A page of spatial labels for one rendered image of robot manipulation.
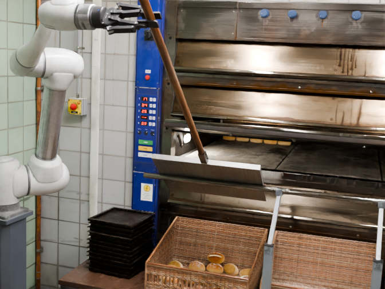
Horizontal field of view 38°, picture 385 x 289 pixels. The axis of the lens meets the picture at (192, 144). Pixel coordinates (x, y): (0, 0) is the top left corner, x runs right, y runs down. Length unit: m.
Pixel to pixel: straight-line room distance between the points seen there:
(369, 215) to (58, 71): 1.77
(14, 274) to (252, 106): 1.52
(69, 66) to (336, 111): 1.42
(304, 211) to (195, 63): 1.03
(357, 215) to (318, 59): 0.86
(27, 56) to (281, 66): 1.37
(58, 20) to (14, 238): 1.21
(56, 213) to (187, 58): 1.32
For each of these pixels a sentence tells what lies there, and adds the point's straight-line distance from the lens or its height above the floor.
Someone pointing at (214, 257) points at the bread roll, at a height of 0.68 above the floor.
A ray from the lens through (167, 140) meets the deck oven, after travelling 3.27.
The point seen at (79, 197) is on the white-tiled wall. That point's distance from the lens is 3.59.
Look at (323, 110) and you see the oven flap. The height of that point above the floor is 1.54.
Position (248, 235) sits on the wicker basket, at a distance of 3.21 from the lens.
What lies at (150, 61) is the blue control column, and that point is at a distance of 3.24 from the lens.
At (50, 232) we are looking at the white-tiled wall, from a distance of 3.76.
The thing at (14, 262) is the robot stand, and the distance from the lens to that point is 2.87.
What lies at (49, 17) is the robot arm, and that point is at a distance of 2.03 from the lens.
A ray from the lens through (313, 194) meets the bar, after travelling 2.75.
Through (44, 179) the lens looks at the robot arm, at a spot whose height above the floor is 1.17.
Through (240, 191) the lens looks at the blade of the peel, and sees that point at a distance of 2.92.
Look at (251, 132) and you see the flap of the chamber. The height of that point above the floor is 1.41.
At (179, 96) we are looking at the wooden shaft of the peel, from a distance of 2.23.
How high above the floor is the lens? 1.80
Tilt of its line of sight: 9 degrees down
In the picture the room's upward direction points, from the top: 3 degrees clockwise
